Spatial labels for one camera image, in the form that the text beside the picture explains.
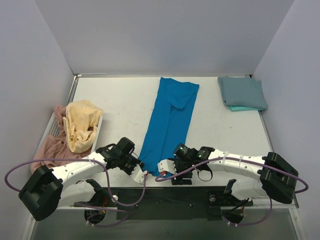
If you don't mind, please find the bright blue t shirt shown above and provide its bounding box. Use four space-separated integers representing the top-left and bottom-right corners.
139 77 200 176

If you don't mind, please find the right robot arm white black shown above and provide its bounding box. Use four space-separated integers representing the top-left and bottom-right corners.
173 143 299 205

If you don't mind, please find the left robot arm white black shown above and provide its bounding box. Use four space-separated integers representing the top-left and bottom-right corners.
18 137 148 221

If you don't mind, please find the pale yellow t shirt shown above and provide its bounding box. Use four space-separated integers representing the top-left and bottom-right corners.
62 100 103 154

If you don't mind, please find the dusty pink t shirt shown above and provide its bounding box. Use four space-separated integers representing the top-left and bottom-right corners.
33 105 92 160

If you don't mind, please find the folded teal t shirt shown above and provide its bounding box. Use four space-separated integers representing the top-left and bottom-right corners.
229 105 261 112

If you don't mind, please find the white perforated plastic basket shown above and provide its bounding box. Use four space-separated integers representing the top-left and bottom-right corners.
35 112 103 153

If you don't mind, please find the folded grey-blue t shirt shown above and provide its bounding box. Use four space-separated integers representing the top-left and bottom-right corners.
217 76 268 111

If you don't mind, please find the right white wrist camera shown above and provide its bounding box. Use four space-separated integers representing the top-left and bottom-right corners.
157 159 177 175

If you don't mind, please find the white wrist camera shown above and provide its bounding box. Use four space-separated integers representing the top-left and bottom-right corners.
157 159 177 175
130 164 148 185

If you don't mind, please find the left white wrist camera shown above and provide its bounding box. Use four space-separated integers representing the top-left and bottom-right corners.
130 164 148 185

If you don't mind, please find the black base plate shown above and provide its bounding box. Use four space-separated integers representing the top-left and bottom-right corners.
72 186 253 223

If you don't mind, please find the aluminium rail frame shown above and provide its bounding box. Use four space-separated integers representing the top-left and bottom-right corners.
29 187 300 211

